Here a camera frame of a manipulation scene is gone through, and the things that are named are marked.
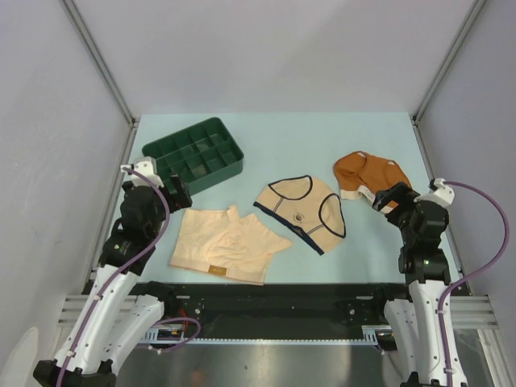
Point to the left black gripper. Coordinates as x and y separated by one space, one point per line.
179 200

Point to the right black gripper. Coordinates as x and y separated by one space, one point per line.
400 193

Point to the peach boxer underwear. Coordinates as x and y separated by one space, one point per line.
223 244

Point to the beige navy-trimmed underwear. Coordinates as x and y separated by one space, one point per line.
308 207

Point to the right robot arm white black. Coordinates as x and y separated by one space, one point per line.
421 319

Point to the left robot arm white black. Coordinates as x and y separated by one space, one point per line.
100 340

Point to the orange brown underwear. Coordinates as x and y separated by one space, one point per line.
361 175

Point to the green compartment tray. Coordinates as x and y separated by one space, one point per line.
202 155

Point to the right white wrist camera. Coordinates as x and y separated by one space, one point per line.
440 193

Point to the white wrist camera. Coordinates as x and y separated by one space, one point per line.
146 166
440 193

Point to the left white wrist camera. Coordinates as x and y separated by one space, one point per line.
146 166

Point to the right aluminium frame post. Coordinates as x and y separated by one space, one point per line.
466 27

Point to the aluminium frame post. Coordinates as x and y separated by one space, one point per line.
466 27
87 39

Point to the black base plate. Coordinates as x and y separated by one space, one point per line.
281 312

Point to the white slotted cable duct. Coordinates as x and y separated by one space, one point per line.
369 336

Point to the left aluminium frame post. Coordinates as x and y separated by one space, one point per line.
87 39

